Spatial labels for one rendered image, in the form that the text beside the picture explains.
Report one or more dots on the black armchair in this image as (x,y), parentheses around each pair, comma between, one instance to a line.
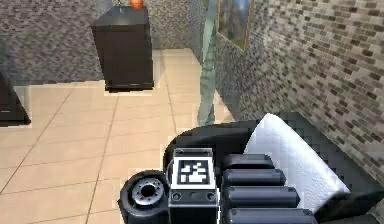
(216,136)

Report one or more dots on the dark brown cabinet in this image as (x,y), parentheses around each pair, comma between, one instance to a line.
(125,50)

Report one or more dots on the framed landscape picture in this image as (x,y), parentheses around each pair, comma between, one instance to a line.
(234,21)

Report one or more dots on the white cushion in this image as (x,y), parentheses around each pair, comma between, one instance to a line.
(293,160)

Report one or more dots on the black furniture piece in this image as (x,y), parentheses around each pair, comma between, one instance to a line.
(8,103)

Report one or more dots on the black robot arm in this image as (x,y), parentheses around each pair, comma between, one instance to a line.
(253,195)

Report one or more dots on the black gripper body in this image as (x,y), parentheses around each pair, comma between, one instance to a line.
(146,195)

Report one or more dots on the orange basketball with black stripes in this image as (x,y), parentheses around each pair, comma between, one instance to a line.
(136,3)

